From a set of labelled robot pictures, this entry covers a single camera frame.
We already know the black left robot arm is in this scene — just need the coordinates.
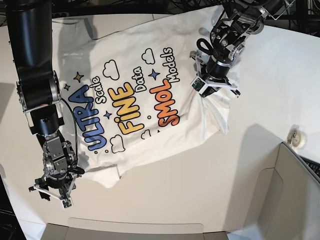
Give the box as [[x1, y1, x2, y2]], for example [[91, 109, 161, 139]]
[[194, 0, 294, 81]]

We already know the beige cardboard box right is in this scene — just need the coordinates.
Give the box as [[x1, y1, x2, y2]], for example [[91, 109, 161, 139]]
[[226, 142, 320, 240]]

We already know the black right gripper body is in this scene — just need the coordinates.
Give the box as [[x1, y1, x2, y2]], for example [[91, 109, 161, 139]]
[[37, 176, 72, 194]]

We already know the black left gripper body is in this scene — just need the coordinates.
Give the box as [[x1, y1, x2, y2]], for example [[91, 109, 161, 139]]
[[204, 58, 231, 80]]

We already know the black computer keyboard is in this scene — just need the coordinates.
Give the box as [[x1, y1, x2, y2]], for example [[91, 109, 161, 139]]
[[299, 155, 320, 184]]

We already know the clear tape dispenser roll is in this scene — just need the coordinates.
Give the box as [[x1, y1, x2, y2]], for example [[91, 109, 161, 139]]
[[287, 124, 308, 152]]

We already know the white t-shirt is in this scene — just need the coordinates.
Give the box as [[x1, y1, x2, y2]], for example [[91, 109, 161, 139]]
[[52, 6, 235, 188]]

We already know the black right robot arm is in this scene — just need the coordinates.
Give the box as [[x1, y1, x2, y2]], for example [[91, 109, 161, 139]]
[[5, 0, 85, 198]]

